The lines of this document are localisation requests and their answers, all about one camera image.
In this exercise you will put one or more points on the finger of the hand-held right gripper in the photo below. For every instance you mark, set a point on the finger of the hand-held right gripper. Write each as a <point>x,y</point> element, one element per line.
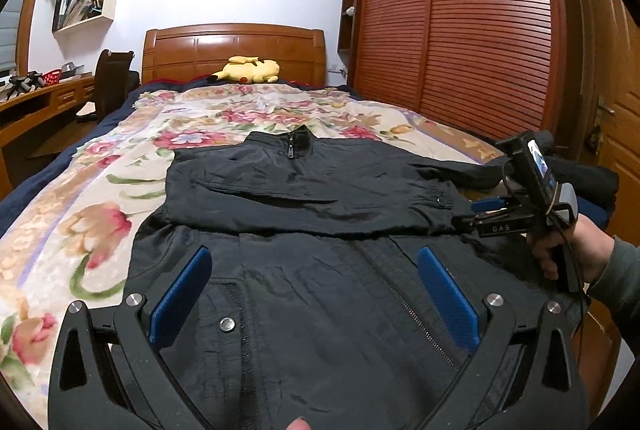
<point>487,205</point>
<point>482,226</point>

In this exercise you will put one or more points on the wooden desk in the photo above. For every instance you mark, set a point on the wooden desk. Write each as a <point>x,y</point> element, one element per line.
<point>50,97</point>

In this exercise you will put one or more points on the black jacket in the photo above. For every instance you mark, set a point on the black jacket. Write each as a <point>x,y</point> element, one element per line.
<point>320,310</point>

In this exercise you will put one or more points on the small white round object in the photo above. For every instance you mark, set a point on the small white round object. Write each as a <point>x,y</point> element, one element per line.
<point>351,11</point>

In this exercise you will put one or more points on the metal pot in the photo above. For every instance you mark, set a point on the metal pot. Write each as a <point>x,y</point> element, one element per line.
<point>70,69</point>

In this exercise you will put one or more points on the wooden bed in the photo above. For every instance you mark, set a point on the wooden bed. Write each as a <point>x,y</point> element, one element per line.
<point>225,50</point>

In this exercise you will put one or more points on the yellow plush toy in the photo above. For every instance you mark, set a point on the yellow plush toy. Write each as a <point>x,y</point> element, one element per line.
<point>250,70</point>

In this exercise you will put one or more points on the person's right hand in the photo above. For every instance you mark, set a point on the person's right hand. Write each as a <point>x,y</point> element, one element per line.
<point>592,250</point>

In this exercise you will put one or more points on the black tripod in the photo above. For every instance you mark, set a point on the black tripod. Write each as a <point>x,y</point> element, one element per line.
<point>25,82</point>

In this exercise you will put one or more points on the person's left hand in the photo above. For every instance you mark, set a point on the person's left hand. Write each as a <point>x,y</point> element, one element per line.
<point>301,424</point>

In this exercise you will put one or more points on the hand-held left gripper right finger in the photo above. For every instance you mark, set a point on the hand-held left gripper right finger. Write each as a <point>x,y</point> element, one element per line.
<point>447,295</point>

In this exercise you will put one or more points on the grey window blind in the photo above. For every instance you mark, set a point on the grey window blind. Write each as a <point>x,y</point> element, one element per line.
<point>12,40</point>

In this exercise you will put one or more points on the floral blanket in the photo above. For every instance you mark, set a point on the floral blanket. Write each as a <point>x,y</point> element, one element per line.
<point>100,190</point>

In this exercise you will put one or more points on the wooden slatted wardrobe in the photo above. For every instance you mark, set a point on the wooden slatted wardrobe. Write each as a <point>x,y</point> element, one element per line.
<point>475,20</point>

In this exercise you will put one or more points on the pile of dark clothes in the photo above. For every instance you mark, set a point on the pile of dark clothes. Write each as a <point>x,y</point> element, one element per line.
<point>590,185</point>

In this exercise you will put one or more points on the black binder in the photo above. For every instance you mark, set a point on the black binder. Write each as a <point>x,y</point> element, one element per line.
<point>61,7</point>

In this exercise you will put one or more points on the wooden window frame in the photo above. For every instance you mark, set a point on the wooden window frame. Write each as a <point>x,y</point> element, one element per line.
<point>32,10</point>

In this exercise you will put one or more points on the dark brown chair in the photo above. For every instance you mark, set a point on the dark brown chair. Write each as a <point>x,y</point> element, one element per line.
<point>112,80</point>

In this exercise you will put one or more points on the person's right forearm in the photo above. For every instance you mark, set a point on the person's right forearm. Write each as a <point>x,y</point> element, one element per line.
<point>622,280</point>

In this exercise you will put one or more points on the wooden door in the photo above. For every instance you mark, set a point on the wooden door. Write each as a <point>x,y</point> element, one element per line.
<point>615,60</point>

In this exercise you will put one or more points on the red basket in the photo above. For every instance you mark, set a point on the red basket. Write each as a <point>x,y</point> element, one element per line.
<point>52,76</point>

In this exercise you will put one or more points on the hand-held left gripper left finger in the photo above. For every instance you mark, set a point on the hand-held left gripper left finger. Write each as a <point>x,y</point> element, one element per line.
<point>182,290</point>

